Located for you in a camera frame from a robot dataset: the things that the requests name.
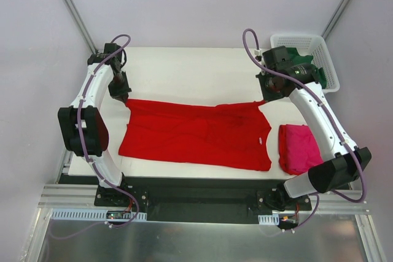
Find white cable duct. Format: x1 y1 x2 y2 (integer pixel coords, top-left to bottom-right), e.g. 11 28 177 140
52 209 147 222
258 214 279 226

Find red t shirt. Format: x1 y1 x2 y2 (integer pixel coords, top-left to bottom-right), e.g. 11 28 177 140
278 125 295 175
119 99 271 172

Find left white cable duct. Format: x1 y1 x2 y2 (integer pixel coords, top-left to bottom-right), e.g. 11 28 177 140
52 209 147 222

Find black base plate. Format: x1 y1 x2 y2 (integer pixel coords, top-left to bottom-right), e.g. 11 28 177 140
93 177 312 223

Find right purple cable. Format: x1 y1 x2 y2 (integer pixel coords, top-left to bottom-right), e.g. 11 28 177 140
243 29 368 236

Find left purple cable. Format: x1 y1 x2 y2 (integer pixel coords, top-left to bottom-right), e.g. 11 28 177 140
49 34 141 239

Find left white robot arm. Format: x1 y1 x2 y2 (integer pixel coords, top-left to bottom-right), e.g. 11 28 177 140
58 41 131 206

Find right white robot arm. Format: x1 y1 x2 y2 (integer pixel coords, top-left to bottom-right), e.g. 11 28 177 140
253 46 372 211

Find aluminium rail frame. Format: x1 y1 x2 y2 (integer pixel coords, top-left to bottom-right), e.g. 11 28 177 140
37 47 387 262

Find green t shirt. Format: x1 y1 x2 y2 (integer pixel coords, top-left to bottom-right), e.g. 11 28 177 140
287 47 327 89

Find right white cable duct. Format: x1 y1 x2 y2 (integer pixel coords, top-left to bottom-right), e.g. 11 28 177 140
258 214 279 226

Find purple cable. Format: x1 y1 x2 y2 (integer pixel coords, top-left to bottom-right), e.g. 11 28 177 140
243 29 368 236
49 34 141 239

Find folded red t shirt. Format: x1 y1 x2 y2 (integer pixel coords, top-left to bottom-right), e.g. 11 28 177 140
278 125 295 175

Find white plastic basket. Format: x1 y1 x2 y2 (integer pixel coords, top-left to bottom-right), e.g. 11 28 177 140
270 33 340 93

